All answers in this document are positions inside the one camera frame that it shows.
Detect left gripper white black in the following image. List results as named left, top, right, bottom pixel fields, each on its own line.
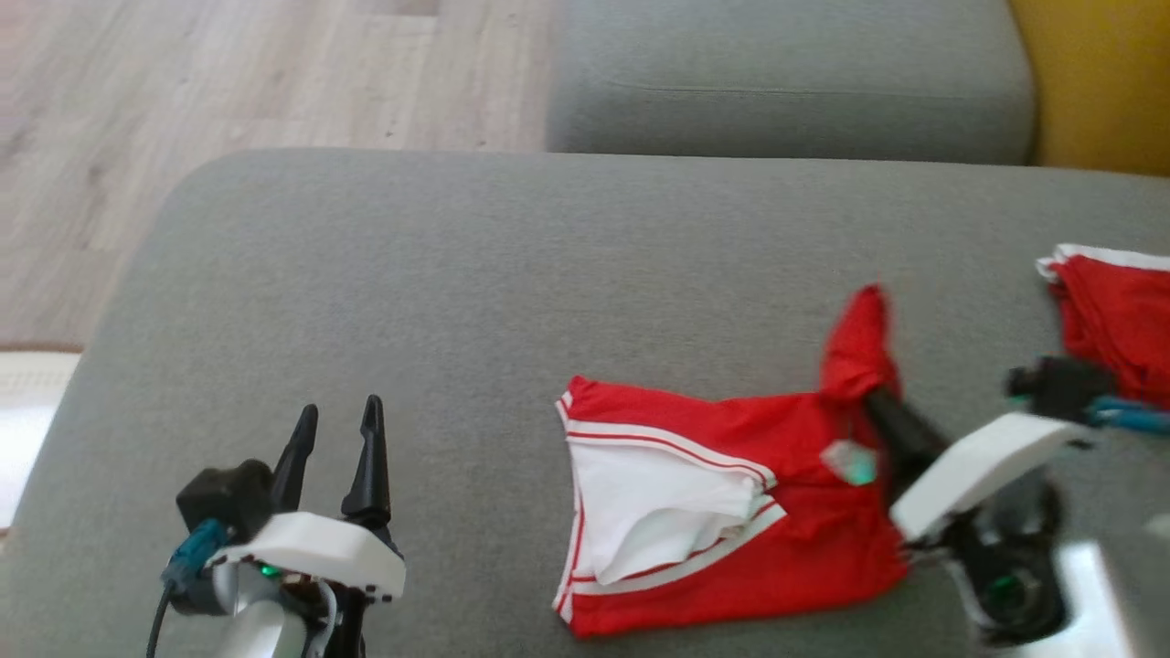
left=208, top=395, right=407, bottom=603

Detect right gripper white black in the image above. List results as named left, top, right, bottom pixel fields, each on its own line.
left=864, top=387, right=1094, bottom=544

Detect red jersey white sleeves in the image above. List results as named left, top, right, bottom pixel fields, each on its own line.
left=552, top=283, right=911, bottom=639

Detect red shorts white waistband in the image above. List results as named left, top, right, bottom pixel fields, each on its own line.
left=1035, top=243, right=1170, bottom=410

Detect large grey sofa cushion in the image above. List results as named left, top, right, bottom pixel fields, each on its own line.
left=0, top=148, right=1170, bottom=658

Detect grey sofa seat cushion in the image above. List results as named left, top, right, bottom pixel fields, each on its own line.
left=546, top=0, right=1037, bottom=166

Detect yellow sofa backrest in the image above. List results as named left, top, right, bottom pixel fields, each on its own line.
left=1007, top=0, right=1170, bottom=177

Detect left camera cable teal plug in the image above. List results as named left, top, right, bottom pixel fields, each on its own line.
left=146, top=518, right=232, bottom=658

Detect camera cable teal plug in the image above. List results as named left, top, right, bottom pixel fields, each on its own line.
left=146, top=518, right=232, bottom=658
left=1087, top=395, right=1170, bottom=436

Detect right camera cable teal plug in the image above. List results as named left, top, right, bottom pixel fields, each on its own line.
left=1087, top=395, right=1170, bottom=436

